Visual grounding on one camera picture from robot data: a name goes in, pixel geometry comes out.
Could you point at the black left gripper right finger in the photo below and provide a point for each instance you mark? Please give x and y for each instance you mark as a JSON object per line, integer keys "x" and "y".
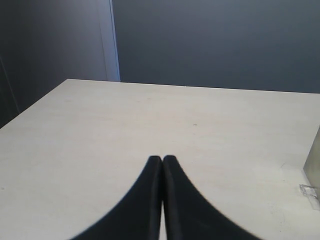
{"x": 188, "y": 215}

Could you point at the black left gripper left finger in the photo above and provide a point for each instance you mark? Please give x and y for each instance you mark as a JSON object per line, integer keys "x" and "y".
{"x": 137, "y": 216}

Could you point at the clear plastic piece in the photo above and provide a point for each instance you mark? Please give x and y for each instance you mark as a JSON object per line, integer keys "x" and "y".
{"x": 312, "y": 193}

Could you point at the grey metal block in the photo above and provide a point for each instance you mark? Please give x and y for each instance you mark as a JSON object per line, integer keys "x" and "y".
{"x": 311, "y": 167}

